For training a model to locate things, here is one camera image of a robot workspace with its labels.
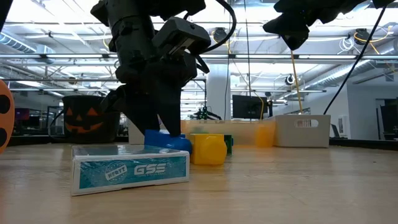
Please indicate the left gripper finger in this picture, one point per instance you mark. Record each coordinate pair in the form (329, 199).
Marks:
(172, 112)
(136, 105)

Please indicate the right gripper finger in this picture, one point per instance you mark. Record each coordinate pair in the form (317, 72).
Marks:
(290, 31)

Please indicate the small blue toy block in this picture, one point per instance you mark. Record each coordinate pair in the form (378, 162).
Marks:
(168, 141)

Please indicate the yellow toy block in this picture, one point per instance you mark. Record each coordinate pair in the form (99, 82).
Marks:
(208, 149)

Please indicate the teal card deck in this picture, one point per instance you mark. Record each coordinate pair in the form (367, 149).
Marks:
(130, 174)

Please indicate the orange-yellow single-stud block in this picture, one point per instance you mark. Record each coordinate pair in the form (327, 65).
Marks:
(264, 135)

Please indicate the orange foam die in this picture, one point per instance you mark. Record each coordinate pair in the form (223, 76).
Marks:
(12, 121)

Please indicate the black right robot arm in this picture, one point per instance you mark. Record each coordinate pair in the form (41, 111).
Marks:
(384, 2)

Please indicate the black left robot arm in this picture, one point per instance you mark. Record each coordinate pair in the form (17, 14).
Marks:
(130, 18)

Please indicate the grey plastic bin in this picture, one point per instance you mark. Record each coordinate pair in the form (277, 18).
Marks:
(311, 137)
(135, 135)

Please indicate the black pumpkin-face bucket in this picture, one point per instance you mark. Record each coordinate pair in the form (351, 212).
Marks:
(93, 124)

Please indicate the small dark green block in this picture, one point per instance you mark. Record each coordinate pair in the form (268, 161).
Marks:
(229, 144)

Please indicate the clear yellow bin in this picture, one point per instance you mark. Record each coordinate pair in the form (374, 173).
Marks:
(242, 132)

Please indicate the black computer monitor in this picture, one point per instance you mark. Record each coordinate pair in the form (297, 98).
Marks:
(248, 107)
(21, 114)
(388, 121)

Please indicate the black stand frame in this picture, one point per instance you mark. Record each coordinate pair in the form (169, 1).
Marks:
(205, 93)

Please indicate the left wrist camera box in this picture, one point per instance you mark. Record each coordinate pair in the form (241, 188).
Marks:
(180, 34)

